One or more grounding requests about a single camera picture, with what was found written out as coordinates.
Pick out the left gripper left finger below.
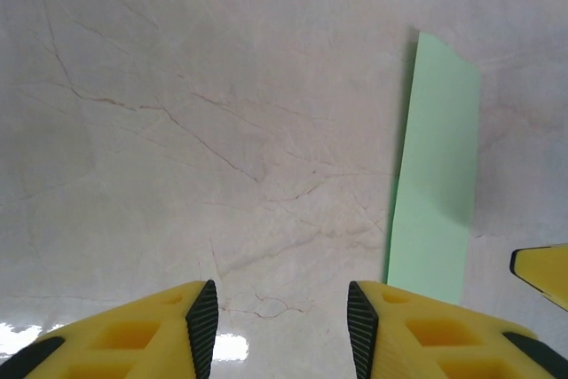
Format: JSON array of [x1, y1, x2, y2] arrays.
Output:
[[0, 280, 219, 379]]

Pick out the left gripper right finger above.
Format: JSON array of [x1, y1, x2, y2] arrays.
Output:
[[347, 280, 568, 379]]

